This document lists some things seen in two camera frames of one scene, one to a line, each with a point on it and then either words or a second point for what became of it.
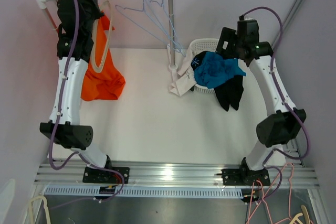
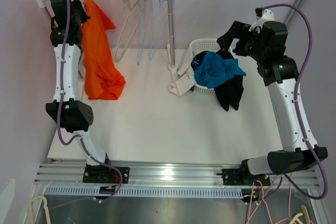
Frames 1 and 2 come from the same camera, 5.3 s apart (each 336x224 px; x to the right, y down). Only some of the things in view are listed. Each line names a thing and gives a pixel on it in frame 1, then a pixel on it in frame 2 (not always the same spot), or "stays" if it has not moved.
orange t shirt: x=109 y=84 stays
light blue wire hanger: x=160 y=12 → x=158 y=23
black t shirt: x=231 y=95 stays
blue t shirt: x=213 y=71 stays
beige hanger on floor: x=31 y=219 stays
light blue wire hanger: x=159 y=13 → x=150 y=51
